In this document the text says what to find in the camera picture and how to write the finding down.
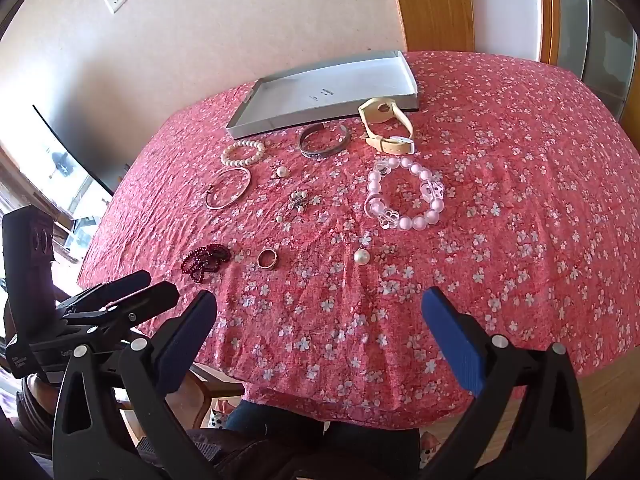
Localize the narrow wooden door frame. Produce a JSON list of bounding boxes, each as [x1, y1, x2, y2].
[[537, 0, 561, 66]]

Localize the wooden chair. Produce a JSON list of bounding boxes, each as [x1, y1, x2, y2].
[[187, 365, 246, 428]]

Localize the person's legs in jeans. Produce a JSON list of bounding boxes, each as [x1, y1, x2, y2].
[[220, 400, 421, 480]]

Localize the pink bead bracelet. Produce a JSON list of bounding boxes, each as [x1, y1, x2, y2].
[[365, 156, 446, 231]]

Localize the wide wooden door frame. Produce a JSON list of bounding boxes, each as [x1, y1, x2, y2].
[[387, 0, 473, 53]]

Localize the silver flower brooch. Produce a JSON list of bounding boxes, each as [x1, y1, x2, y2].
[[287, 189, 323, 213]]

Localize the white pearl bracelet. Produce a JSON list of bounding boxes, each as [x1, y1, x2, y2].
[[220, 139, 266, 166]]

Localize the grey shallow cardboard tray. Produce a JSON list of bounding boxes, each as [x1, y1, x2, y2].
[[226, 50, 418, 140]]

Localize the silver cuff bracelet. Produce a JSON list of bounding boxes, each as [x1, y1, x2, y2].
[[298, 121, 351, 159]]

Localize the flat screen television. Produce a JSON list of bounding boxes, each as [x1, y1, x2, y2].
[[32, 105, 115, 198]]

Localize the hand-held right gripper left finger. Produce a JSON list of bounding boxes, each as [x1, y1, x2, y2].
[[52, 290, 218, 480]]

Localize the red floral tablecloth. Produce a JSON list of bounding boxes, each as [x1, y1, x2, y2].
[[77, 50, 640, 431]]

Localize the cream wrist watch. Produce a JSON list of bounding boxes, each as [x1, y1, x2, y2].
[[358, 97, 416, 155]]

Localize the thin silver bangle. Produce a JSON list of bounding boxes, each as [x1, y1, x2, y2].
[[205, 166, 252, 209]]

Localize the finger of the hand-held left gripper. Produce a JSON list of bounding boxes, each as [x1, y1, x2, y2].
[[55, 270, 153, 313], [65, 281, 187, 333]]

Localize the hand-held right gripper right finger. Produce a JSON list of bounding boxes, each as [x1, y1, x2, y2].
[[421, 287, 586, 480]]

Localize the glass window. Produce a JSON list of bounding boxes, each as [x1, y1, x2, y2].
[[557, 0, 640, 116]]

